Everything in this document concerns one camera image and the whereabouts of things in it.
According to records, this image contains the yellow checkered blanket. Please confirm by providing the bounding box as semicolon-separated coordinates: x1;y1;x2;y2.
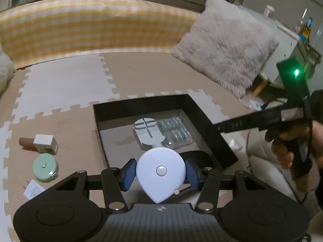
0;0;202;70

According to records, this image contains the white watch band tool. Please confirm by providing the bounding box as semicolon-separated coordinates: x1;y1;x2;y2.
133;117;166;150

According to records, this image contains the light grey cloth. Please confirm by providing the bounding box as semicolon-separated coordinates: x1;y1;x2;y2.
228;130;304;203

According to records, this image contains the fluffy white pillow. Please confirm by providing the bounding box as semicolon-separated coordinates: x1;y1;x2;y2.
0;47;15;95
171;0;280;99

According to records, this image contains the person's right forearm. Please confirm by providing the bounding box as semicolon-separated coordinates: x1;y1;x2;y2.
296;165;323;202

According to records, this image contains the white charger plug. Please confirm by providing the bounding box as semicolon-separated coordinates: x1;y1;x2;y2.
23;178;47;201

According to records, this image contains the green tape measure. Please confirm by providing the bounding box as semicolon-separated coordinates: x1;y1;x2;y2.
33;153;59;182

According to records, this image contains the clear plastic case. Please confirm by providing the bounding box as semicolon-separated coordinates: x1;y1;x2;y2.
158;117;194;149

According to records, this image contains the person's right hand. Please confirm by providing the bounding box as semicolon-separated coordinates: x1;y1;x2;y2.
272;120;323;172

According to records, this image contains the white lidded jar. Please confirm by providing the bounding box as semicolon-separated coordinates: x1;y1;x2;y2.
263;5;275;19

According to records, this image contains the black oval case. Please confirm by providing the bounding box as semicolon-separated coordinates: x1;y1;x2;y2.
179;150;213;170

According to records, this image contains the small white box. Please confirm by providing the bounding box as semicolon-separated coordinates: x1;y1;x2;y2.
33;134;58;155

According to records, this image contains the brown lipstick tube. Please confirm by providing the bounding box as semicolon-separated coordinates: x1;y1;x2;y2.
19;137;36;147

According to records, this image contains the foam puzzle floor mat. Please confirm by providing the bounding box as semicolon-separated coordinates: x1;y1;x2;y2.
0;52;255;222

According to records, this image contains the white cabinet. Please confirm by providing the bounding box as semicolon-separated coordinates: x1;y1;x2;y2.
252;4;323;97

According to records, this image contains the black cardboard box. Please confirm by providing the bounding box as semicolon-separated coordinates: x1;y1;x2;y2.
93;93;239;175

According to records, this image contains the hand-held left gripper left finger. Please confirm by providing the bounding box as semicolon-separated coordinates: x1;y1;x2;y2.
48;158;137;214

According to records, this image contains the yellow bottle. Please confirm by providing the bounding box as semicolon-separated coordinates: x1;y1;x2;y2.
299;17;314;43

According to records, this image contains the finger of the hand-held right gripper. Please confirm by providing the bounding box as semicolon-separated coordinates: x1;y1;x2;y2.
213;106;284;134

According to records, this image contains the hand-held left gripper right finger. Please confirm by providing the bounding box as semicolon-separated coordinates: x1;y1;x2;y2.
185;158;268;213

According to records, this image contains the white tape measure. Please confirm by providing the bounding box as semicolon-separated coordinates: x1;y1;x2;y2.
136;147;187;204

